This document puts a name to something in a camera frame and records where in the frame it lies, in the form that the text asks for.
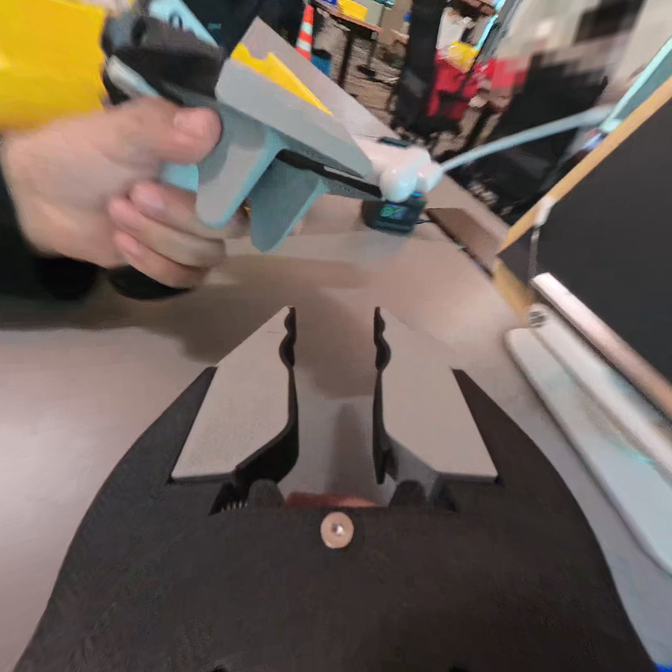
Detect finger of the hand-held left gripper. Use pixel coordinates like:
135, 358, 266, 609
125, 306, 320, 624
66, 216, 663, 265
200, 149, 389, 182
158, 105, 324, 254
213, 58, 376, 200

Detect orange traffic cone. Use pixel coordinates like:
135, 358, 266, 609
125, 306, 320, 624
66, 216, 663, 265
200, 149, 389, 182
296, 3, 317, 61

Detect white cable with plug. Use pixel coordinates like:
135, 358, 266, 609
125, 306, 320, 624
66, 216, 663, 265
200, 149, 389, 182
376, 103, 615, 203

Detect person's left forearm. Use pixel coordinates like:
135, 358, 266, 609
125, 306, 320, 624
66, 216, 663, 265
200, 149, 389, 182
0, 158, 106, 305

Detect red storage bin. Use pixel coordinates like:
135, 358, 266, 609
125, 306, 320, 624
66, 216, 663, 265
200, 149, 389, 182
429, 51, 496, 108

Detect yellow plastic bin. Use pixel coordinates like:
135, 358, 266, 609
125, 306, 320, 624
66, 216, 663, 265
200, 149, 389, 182
0, 0, 335, 134

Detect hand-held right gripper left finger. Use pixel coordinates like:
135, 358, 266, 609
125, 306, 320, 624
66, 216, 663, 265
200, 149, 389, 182
171, 307, 301, 486

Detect black device case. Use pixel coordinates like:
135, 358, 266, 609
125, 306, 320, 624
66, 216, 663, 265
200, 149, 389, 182
362, 191, 429, 236

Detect person's left hand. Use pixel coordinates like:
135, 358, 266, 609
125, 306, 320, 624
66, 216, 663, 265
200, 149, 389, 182
0, 98, 255, 291

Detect black computer monitor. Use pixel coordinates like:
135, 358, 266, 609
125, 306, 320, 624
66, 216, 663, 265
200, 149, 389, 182
492, 76, 672, 387

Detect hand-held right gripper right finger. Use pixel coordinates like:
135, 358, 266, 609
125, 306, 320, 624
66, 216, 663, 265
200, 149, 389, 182
372, 308, 499, 494

